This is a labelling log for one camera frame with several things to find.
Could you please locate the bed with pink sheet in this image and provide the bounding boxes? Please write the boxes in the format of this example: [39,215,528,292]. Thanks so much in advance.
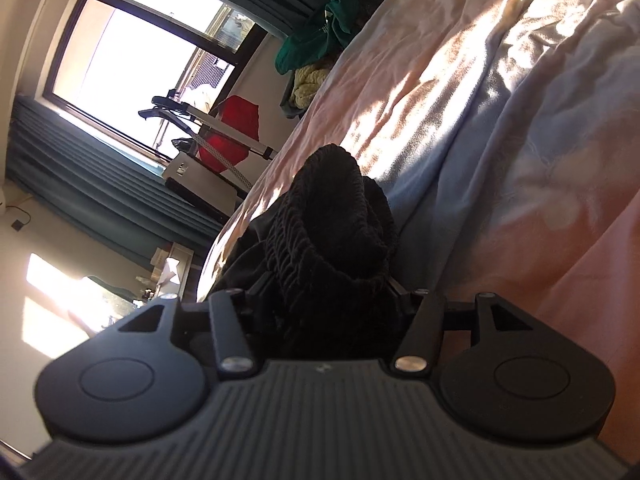
[197,0,640,461]

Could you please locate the black framed window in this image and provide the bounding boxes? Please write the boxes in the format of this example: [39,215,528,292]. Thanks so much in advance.
[42,0,268,161]

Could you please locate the pale yellow knit cloth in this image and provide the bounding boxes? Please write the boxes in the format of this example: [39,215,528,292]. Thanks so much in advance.
[291,62,334,112]

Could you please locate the red cloth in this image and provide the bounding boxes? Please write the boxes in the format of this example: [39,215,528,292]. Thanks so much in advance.
[196,96,261,174]

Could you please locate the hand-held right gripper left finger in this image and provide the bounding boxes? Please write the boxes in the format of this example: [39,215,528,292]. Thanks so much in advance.
[100,280,281,377]

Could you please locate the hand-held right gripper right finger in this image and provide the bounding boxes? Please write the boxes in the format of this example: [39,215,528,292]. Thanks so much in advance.
[389,280,534,374]

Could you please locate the light blue blanket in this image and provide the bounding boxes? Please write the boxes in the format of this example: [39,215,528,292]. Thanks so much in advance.
[385,0,640,286]

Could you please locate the black pants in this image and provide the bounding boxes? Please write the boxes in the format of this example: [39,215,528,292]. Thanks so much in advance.
[212,143,401,361]

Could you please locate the green garment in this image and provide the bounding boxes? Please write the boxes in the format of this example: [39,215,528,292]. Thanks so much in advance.
[274,0,374,74]

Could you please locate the cluttered bedside table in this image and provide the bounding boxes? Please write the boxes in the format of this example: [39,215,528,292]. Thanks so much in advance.
[132,241,195,306]

